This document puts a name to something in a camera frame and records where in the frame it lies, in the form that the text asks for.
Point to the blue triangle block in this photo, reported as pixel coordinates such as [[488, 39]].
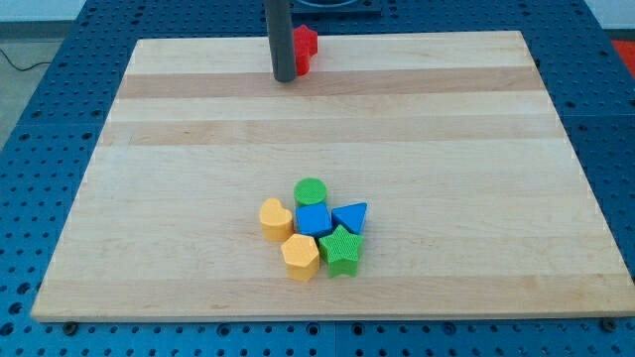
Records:
[[352, 217]]

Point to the yellow hexagon block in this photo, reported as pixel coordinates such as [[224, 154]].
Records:
[[301, 257]]

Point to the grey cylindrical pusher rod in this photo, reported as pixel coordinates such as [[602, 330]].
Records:
[[281, 39]]

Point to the light wooden board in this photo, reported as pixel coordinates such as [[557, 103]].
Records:
[[477, 204]]

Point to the blue cube block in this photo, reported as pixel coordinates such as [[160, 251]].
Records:
[[314, 220]]

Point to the green cylinder block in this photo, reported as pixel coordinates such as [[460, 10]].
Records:
[[309, 191]]

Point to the red star block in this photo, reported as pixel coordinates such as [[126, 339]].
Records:
[[306, 46]]

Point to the yellow heart block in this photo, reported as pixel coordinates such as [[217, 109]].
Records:
[[276, 221]]

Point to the green star block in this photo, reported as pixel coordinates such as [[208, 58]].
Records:
[[342, 251]]

